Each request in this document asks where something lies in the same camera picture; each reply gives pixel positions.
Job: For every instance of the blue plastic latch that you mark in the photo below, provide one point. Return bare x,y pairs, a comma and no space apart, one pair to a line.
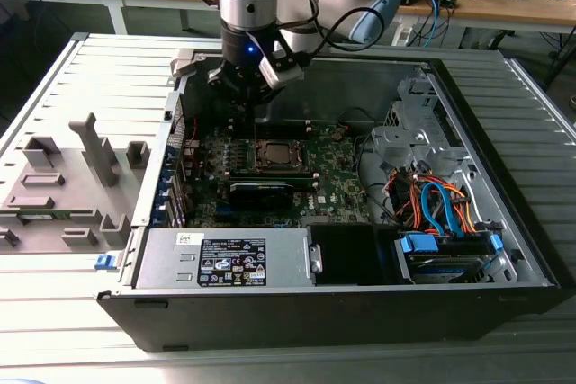
104,262

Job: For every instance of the CPU socket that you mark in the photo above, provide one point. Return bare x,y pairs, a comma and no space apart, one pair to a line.
259,167

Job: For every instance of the grey power supply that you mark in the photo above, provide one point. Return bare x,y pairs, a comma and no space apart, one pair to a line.
166,258

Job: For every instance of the round coin battery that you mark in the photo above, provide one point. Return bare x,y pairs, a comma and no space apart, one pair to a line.
337,133

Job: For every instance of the black graphics card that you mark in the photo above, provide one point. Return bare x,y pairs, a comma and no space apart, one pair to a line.
261,197

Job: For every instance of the blue disk carrier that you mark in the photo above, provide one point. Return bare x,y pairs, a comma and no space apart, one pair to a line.
420,244

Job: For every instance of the black plastic fan shroud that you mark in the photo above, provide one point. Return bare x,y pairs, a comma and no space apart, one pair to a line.
342,253

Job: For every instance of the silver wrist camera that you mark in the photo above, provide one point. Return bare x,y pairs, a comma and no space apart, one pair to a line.
272,74

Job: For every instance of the silver green CPU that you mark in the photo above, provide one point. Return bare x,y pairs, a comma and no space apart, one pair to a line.
279,154

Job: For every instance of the grey parts rack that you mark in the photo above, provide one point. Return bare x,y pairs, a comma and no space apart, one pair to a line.
67,163

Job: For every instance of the black PC case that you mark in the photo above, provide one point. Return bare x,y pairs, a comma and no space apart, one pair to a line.
270,316

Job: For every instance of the silver hard disk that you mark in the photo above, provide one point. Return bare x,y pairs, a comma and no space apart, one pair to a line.
450,269

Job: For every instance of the green RAM stick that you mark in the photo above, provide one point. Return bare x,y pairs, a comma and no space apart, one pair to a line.
45,215

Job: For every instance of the silver metal drive cage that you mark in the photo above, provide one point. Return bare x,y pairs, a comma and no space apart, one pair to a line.
405,141

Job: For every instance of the green motherboard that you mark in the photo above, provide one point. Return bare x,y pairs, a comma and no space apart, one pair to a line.
333,168

